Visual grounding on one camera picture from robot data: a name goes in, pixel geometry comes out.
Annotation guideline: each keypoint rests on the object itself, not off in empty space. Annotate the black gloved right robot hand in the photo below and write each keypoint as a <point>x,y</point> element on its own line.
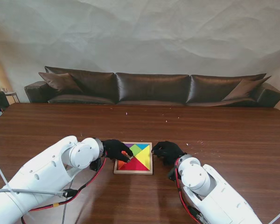
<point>169,151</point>

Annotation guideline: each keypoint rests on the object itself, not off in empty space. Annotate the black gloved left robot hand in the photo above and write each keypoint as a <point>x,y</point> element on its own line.
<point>115,149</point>

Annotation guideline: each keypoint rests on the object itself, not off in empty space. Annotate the purple tangram triangle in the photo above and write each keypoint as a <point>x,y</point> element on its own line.
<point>128,146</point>

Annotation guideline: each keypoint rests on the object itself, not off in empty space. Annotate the orange tangram parallelogram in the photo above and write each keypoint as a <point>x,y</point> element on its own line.
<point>120,164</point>

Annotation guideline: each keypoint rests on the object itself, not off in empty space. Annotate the green tangram square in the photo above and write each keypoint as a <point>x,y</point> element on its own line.
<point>135,150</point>

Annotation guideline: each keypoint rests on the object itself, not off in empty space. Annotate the large yellow tangram triangle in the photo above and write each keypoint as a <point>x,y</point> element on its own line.
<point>144,156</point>

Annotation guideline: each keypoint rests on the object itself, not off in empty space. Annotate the large red tangram triangle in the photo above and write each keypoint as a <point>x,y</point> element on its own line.
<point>136,165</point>

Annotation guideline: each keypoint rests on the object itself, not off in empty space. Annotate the small blue tangram triangle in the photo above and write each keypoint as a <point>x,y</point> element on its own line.
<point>142,146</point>

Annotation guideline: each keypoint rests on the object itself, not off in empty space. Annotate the light wooden square tray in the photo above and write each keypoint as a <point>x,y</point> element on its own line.
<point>133,172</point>

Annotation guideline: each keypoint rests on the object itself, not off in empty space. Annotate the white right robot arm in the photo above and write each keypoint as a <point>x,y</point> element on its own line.
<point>207,193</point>

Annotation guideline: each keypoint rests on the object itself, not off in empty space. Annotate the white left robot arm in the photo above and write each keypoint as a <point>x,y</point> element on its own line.
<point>44,177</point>

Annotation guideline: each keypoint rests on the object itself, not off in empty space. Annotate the dark brown leather sofa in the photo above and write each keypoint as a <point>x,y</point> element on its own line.
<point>151,88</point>

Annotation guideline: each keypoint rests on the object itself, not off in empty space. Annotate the brown throw cushion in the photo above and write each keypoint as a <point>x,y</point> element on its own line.
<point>60,82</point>
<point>243,89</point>

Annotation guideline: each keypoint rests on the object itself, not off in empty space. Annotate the white crumpled backdrop sheet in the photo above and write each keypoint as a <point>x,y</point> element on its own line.
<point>140,35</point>

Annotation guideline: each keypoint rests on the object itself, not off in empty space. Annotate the small metal side table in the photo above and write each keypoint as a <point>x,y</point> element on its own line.
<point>12,93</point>

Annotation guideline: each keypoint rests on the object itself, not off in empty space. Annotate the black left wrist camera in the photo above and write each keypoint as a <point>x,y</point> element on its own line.
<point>95,164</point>

